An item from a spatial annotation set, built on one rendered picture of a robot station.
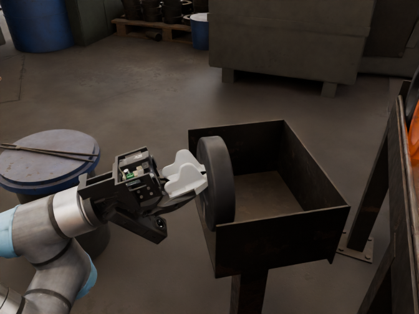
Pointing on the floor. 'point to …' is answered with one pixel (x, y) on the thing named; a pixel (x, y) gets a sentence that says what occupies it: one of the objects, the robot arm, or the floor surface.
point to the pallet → (183, 23)
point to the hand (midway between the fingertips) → (213, 174)
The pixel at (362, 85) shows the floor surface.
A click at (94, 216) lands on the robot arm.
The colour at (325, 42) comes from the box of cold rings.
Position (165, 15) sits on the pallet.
